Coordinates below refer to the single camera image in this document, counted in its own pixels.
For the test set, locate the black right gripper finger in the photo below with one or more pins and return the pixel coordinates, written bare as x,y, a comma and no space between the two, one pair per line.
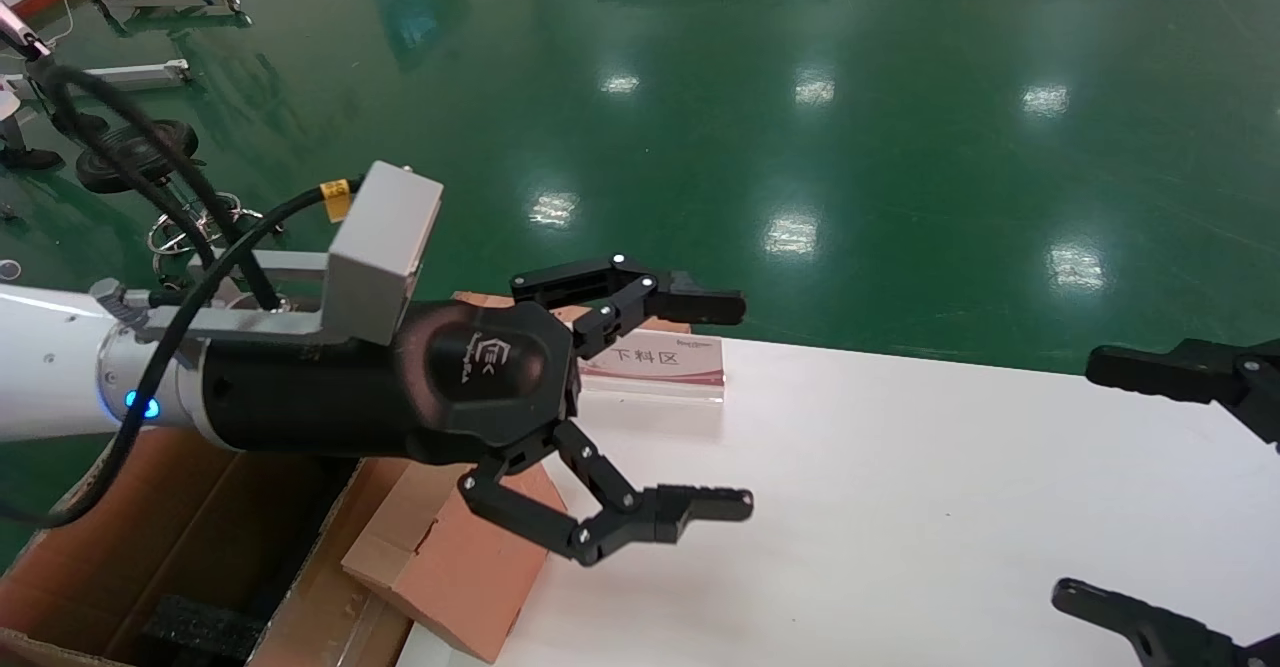
1200,372
1160,632

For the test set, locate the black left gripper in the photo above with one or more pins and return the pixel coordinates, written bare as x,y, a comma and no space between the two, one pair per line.
470,377

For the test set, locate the small cardboard box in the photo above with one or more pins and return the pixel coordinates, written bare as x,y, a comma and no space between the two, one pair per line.
455,572

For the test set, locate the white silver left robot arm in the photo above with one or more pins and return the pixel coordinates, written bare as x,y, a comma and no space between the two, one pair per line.
50,367

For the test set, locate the large cardboard box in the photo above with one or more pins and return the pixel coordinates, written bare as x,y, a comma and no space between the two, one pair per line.
180,527

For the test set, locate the acrylic sign with red stripe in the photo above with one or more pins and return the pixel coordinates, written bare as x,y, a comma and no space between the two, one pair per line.
660,362

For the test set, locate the black foam block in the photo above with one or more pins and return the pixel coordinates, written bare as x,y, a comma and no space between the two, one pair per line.
205,629

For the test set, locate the black stool with chrome base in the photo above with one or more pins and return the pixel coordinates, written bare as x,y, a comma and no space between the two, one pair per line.
105,167

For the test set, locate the white metal stand base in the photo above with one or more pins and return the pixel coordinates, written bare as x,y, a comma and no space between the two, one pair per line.
165,0
130,74

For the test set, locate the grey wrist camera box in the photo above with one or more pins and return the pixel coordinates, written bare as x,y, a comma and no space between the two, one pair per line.
385,247

